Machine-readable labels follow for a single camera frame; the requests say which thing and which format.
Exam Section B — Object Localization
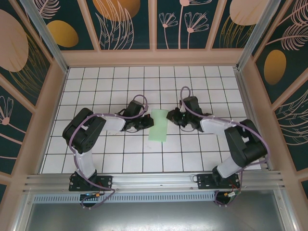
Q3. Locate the light green cloth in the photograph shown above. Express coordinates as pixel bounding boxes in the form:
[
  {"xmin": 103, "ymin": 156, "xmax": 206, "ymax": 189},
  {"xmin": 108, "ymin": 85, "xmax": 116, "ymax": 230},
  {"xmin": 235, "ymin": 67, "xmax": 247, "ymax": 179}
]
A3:
[{"xmin": 148, "ymin": 108, "xmax": 169, "ymax": 143}]

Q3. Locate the grey metal sheet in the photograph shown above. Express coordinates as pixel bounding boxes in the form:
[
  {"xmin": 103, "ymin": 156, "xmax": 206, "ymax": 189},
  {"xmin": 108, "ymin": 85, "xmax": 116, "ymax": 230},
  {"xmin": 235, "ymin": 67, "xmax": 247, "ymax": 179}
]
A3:
[{"xmin": 23, "ymin": 190, "xmax": 298, "ymax": 231}]

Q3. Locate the small electronics board with connector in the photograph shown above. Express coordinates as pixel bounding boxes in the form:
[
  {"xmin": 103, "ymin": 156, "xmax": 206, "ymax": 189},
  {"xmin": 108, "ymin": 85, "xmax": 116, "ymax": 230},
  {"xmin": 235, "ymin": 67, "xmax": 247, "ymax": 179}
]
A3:
[
  {"xmin": 80, "ymin": 192, "xmax": 106, "ymax": 201},
  {"xmin": 223, "ymin": 190, "xmax": 241, "ymax": 199}
]

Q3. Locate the aluminium side rail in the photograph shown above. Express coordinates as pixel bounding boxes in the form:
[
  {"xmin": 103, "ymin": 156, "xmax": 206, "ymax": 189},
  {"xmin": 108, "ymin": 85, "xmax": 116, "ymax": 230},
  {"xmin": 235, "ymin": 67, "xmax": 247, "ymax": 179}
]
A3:
[{"xmin": 234, "ymin": 68, "xmax": 274, "ymax": 171}]

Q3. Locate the long aluminium mounting rail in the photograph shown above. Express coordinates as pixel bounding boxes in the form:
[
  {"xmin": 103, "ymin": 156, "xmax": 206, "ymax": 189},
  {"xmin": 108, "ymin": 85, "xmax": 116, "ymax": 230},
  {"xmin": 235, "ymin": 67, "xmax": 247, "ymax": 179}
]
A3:
[{"xmin": 23, "ymin": 170, "xmax": 286, "ymax": 193}]

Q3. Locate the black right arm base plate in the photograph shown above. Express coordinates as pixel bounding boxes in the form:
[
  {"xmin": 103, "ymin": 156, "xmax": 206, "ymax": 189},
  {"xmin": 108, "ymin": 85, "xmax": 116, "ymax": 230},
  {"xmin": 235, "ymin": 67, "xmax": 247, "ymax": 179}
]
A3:
[{"xmin": 196, "ymin": 173, "xmax": 241, "ymax": 191}]

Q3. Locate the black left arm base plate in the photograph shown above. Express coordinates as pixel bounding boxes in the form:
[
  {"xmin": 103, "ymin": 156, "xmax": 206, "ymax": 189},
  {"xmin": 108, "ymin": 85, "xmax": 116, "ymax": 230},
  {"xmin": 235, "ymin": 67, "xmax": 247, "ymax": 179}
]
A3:
[{"xmin": 69, "ymin": 173, "xmax": 113, "ymax": 192}]

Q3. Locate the grey slotted cable duct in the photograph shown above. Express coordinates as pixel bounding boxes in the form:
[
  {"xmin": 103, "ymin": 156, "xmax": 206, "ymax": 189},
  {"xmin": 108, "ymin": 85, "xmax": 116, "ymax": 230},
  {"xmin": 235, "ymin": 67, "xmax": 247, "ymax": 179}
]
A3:
[{"xmin": 32, "ymin": 193, "xmax": 217, "ymax": 204}]

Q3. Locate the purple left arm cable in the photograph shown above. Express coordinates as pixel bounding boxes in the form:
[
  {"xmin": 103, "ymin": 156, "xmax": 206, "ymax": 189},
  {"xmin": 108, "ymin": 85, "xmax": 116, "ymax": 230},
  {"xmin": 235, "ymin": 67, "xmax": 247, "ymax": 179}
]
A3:
[{"xmin": 68, "ymin": 94, "xmax": 149, "ymax": 209}]

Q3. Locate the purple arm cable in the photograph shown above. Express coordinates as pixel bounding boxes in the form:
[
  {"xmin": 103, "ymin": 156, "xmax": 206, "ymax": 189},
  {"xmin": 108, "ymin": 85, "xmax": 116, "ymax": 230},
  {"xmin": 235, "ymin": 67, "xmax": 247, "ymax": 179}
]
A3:
[
  {"xmin": 180, "ymin": 86, "xmax": 269, "ymax": 207},
  {"xmin": 68, "ymin": 94, "xmax": 149, "ymax": 209}
]

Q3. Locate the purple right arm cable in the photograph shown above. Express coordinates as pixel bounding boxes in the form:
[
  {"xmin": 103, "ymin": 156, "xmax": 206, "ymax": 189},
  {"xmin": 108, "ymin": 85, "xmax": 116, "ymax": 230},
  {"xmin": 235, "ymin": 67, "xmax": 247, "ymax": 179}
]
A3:
[{"xmin": 180, "ymin": 86, "xmax": 269, "ymax": 207}]

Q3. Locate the aluminium corner post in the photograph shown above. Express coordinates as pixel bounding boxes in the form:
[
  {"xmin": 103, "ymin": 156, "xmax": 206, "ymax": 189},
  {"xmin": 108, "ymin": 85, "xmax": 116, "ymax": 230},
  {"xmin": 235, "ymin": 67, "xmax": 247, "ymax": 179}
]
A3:
[
  {"xmin": 19, "ymin": 0, "xmax": 70, "ymax": 73},
  {"xmin": 235, "ymin": 0, "xmax": 278, "ymax": 71}
]

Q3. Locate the aluminium frame bar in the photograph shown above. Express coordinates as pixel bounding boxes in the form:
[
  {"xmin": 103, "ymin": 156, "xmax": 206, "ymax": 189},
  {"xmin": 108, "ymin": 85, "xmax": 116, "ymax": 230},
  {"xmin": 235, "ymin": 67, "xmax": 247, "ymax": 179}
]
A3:
[
  {"xmin": 274, "ymin": 185, "xmax": 298, "ymax": 231},
  {"xmin": 13, "ymin": 192, "xmax": 34, "ymax": 231}
]

